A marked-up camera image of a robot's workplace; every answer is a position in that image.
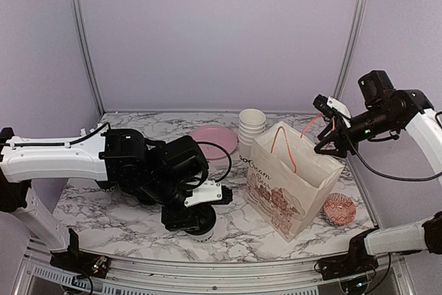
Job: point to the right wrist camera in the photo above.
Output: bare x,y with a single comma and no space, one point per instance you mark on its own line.
330,106

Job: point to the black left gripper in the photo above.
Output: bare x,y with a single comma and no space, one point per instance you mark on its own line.
179,221

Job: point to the left aluminium frame post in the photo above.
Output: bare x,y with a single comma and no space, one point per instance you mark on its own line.
86,56

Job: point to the right aluminium frame post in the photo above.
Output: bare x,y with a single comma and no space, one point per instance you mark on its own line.
354,32

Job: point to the pink plate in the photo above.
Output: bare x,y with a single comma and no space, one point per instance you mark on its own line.
217,134

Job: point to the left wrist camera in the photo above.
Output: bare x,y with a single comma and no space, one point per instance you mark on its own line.
210,192

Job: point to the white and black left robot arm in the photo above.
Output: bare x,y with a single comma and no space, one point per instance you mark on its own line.
166,173

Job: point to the front aluminium rail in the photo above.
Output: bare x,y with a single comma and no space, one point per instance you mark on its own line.
146,276

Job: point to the black cup holding straws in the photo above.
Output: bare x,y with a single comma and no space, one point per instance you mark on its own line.
107,187

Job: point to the aluminium frame post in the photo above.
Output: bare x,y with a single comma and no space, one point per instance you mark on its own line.
354,32
86,56

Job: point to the stack of white paper cups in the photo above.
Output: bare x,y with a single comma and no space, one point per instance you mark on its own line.
252,123

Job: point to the white paper bag pink handles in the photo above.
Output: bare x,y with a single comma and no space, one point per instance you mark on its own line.
287,181

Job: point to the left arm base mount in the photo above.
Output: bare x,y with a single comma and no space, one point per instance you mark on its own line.
73,259

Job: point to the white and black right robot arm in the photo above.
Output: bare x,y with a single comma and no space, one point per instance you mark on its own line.
389,112

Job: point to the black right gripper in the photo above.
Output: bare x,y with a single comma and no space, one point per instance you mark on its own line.
343,134

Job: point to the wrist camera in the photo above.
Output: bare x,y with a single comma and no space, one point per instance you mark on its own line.
210,192
330,106

